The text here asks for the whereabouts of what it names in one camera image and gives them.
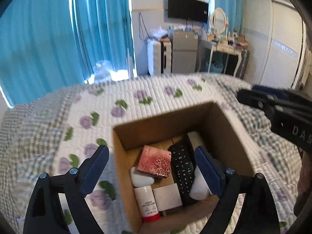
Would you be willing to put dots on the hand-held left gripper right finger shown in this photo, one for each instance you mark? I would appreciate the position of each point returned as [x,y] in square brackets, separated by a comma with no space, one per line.
[209,170]

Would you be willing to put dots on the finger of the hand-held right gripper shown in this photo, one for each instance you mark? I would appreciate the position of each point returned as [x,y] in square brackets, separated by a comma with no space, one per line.
[251,100]
[270,91]

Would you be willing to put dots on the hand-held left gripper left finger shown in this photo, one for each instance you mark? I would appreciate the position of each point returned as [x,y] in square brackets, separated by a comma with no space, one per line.
[96,170]

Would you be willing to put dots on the black remote control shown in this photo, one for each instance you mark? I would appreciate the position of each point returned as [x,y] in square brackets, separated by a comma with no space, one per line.
[181,165]

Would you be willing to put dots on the white rounded case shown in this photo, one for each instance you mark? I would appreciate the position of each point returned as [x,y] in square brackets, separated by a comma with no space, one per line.
[141,179]

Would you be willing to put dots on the white square box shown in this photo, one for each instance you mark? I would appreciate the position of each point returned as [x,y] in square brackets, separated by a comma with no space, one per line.
[168,196]

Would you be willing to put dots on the pink patterned box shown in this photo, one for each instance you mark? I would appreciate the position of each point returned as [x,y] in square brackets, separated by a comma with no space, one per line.
[153,160]

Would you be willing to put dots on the white bottle with red cap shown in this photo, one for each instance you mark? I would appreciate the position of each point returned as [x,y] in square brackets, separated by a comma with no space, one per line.
[146,202]

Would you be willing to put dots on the cardboard box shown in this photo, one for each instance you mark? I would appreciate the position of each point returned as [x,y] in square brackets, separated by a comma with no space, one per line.
[158,131]

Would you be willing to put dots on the person's right forearm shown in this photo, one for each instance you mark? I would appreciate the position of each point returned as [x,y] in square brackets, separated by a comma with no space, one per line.
[304,187]

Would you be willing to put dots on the hanging white garment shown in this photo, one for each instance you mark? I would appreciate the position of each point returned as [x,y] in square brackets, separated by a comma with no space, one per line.
[307,65]

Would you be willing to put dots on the white slatted wardrobe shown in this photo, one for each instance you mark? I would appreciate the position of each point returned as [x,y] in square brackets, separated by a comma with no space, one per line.
[275,41]

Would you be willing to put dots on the white dressing table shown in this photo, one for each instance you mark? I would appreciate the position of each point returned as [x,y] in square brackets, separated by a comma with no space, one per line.
[226,48]

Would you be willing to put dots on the grey checked blanket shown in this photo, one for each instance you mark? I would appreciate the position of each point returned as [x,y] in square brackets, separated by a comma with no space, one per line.
[26,131]

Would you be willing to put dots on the small grey fridge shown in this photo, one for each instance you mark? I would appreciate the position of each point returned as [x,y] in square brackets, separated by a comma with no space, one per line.
[184,51]

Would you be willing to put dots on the white oval mirror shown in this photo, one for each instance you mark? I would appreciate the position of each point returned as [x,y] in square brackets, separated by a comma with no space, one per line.
[218,20]

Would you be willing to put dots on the floral white quilt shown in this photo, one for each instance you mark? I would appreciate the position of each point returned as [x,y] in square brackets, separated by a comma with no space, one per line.
[146,90]

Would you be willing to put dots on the narrow blue curtain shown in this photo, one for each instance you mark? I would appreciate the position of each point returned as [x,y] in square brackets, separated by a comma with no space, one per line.
[229,2]

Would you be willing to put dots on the clear plastic bag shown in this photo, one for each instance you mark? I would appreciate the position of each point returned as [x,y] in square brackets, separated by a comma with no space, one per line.
[103,69]

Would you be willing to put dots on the white suitcase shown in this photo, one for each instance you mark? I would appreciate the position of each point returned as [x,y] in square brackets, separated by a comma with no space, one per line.
[156,58]

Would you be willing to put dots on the wide blue curtain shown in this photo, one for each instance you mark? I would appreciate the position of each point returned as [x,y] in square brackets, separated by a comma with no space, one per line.
[36,34]

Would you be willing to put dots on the black wall television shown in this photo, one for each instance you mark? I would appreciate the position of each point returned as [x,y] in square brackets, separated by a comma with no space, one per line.
[187,8]

